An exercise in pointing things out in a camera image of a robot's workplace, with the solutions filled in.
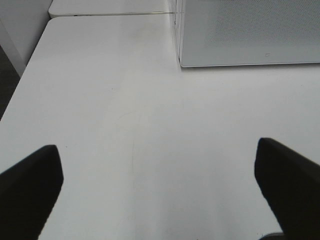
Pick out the white glass microwave door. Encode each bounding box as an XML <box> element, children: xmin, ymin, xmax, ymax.
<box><xmin>180</xmin><ymin>0</ymin><xmax>320</xmax><ymax>67</ymax></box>

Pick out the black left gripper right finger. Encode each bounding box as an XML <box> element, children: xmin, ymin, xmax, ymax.
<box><xmin>254</xmin><ymin>137</ymin><xmax>320</xmax><ymax>240</ymax></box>

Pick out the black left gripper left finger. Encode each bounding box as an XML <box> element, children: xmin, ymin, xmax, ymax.
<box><xmin>0</xmin><ymin>145</ymin><xmax>64</xmax><ymax>240</ymax></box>

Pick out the white microwave oven body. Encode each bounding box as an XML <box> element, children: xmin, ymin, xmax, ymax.
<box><xmin>168</xmin><ymin>0</ymin><xmax>184</xmax><ymax>62</ymax></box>

